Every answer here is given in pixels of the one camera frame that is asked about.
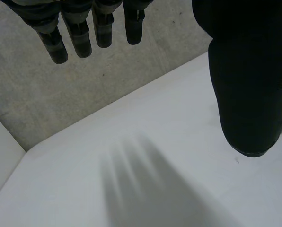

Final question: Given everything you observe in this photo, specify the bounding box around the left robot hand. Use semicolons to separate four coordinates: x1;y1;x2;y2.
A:
4;0;282;158

